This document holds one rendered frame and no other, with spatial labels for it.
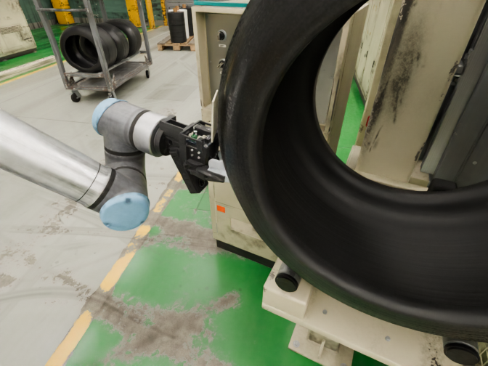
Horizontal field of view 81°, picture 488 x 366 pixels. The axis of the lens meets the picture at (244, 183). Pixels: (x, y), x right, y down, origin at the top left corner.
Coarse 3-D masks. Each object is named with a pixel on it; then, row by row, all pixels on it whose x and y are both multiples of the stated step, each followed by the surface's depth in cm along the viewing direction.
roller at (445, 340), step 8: (448, 344) 44; (456, 344) 43; (464, 344) 43; (472, 344) 43; (448, 352) 44; (456, 352) 43; (464, 352) 42; (472, 352) 42; (456, 360) 44; (464, 360) 43; (472, 360) 42
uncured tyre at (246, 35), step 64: (256, 0) 30; (320, 0) 25; (256, 64) 31; (320, 64) 56; (256, 128) 35; (256, 192) 41; (320, 192) 66; (384, 192) 63; (448, 192) 58; (320, 256) 55; (384, 256) 57; (448, 256) 54; (384, 320) 44; (448, 320) 38
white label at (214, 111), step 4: (216, 92) 38; (216, 96) 38; (216, 100) 39; (212, 104) 36; (216, 104) 39; (212, 108) 37; (216, 108) 40; (212, 112) 37; (216, 112) 40; (212, 116) 37; (216, 116) 41; (212, 120) 38; (216, 120) 41; (212, 124) 38; (216, 124) 42; (212, 128) 38; (216, 128) 42; (212, 132) 39; (212, 136) 39; (212, 140) 40
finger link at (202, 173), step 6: (192, 168) 57; (198, 168) 56; (204, 168) 56; (192, 174) 57; (198, 174) 56; (204, 174) 55; (210, 174) 56; (216, 174) 55; (210, 180) 56; (216, 180) 56; (222, 180) 56
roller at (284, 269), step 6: (282, 264) 55; (282, 270) 53; (288, 270) 53; (276, 276) 54; (282, 276) 52; (288, 276) 52; (294, 276) 52; (276, 282) 54; (282, 282) 53; (288, 282) 52; (294, 282) 52; (282, 288) 54; (288, 288) 53; (294, 288) 52
